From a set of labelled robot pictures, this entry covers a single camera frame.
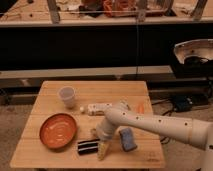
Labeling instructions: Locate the black cable on floor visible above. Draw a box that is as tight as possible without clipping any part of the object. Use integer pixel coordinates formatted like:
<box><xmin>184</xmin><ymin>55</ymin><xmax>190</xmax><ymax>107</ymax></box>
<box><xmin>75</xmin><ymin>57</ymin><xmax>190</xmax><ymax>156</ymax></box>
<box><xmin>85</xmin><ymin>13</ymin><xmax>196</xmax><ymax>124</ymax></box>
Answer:
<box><xmin>159</xmin><ymin>136</ymin><xmax>171</xmax><ymax>145</ymax></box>

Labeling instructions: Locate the wooden folding table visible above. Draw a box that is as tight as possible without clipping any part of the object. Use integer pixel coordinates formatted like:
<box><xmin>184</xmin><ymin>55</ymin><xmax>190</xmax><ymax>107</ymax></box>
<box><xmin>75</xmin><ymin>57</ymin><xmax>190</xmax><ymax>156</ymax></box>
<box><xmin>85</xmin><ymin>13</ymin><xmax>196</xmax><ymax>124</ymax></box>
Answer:
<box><xmin>10</xmin><ymin>81</ymin><xmax>165</xmax><ymax>169</ymax></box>

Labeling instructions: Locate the white rectangular box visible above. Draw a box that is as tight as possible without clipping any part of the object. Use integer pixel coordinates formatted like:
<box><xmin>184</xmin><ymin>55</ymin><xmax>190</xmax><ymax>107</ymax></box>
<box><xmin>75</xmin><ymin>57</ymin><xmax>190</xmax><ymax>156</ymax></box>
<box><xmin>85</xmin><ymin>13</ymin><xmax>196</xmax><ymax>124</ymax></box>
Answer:
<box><xmin>88</xmin><ymin>103</ymin><xmax>112</xmax><ymax>116</ymax></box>

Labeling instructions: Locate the blue sponge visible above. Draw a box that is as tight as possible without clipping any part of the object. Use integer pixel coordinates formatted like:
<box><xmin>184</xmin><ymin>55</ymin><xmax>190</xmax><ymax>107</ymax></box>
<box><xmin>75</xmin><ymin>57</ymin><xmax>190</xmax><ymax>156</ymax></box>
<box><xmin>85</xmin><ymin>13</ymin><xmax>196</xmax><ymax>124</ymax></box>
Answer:
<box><xmin>119</xmin><ymin>128</ymin><xmax>137</xmax><ymax>152</ymax></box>

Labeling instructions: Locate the black power adapter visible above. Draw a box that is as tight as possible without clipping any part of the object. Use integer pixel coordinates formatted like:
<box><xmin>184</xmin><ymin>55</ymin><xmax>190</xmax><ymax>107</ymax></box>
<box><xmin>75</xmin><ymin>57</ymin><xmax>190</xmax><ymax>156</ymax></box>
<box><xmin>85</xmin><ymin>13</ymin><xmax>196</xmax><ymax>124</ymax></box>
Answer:
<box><xmin>171</xmin><ymin>95</ymin><xmax>192</xmax><ymax>112</ymax></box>

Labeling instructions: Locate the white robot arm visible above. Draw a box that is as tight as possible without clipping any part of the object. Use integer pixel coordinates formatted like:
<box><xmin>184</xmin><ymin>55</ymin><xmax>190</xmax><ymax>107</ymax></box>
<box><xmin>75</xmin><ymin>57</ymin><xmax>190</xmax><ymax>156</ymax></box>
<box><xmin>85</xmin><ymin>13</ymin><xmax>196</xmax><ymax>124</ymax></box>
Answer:
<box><xmin>96</xmin><ymin>102</ymin><xmax>213</xmax><ymax>171</ymax></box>

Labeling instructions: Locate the orange bowl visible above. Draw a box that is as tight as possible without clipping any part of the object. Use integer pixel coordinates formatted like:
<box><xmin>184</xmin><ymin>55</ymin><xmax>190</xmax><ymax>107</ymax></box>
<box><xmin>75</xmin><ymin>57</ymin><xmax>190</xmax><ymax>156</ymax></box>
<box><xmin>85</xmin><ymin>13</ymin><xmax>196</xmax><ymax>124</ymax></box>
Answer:
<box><xmin>39</xmin><ymin>113</ymin><xmax>77</xmax><ymax>149</ymax></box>

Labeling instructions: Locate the black striped eraser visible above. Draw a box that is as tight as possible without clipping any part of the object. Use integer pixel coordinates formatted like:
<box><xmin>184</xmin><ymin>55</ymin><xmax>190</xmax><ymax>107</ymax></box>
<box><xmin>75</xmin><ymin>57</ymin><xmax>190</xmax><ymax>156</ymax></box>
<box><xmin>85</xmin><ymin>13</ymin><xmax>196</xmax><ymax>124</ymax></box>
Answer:
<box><xmin>77</xmin><ymin>139</ymin><xmax>99</xmax><ymax>155</ymax></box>

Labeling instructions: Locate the wooden workbench shelf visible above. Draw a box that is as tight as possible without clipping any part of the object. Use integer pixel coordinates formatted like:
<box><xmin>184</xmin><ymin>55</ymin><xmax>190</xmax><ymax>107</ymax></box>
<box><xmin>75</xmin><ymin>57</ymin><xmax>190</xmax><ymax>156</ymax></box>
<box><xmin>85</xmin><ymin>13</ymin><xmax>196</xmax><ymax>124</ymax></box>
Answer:
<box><xmin>0</xmin><ymin>0</ymin><xmax>213</xmax><ymax>27</ymax></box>

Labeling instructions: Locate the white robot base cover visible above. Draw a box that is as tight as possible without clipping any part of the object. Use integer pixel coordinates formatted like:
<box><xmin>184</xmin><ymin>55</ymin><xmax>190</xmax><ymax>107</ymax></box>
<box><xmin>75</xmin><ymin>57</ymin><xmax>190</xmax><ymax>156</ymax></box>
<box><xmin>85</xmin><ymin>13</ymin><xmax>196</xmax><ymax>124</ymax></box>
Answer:
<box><xmin>173</xmin><ymin>39</ymin><xmax>213</xmax><ymax>64</ymax></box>

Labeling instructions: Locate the orange handled screwdriver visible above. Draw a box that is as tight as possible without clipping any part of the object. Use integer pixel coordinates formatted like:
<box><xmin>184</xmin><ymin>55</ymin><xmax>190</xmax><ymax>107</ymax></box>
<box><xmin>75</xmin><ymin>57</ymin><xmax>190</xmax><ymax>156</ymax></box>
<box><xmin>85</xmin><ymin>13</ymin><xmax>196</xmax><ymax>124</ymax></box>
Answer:
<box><xmin>137</xmin><ymin>102</ymin><xmax>145</xmax><ymax>114</ymax></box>

